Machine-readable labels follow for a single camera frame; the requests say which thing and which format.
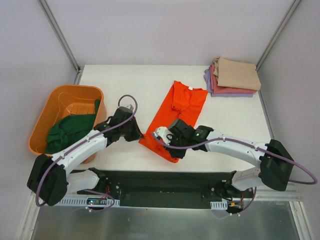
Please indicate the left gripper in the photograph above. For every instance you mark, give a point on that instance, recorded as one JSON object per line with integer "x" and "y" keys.
{"x": 131, "y": 128}

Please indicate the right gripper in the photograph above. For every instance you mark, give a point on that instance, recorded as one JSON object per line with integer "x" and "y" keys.
{"x": 173, "y": 144}

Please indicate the orange t-shirt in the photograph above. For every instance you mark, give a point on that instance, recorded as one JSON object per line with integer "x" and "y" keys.
{"x": 181, "y": 102}

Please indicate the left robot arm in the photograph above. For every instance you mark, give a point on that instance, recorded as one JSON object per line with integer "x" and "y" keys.
{"x": 53, "y": 176}

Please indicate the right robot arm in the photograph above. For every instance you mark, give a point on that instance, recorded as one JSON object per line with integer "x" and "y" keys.
{"x": 271, "y": 162}

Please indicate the folded pink t-shirt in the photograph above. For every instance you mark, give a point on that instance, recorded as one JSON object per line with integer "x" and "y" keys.
{"x": 226, "y": 90}

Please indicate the dark green t-shirt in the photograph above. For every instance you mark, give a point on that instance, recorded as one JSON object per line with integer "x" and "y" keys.
{"x": 69, "y": 130}

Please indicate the folded purple t-shirt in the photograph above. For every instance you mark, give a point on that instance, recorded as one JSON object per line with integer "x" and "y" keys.
{"x": 207, "y": 78}

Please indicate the orange plastic basket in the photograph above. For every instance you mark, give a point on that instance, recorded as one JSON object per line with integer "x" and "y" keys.
{"x": 65, "y": 100}

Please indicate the folded beige t-shirt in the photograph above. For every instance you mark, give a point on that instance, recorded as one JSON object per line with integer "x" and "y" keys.
{"x": 235, "y": 74}

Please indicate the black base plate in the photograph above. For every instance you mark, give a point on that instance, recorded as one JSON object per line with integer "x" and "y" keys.
{"x": 180, "y": 190}

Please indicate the white slotted cable duct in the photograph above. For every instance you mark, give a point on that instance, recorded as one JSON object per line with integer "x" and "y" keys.
{"x": 85, "y": 201}

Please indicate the left aluminium frame post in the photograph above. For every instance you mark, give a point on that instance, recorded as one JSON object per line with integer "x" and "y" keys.
{"x": 44, "y": 5}

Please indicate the aluminium frame post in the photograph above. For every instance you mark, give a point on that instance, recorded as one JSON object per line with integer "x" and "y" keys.
{"x": 44, "y": 5}
{"x": 279, "y": 30}

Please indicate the right aluminium frame post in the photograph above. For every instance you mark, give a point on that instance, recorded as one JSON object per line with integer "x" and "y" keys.
{"x": 279, "y": 30}

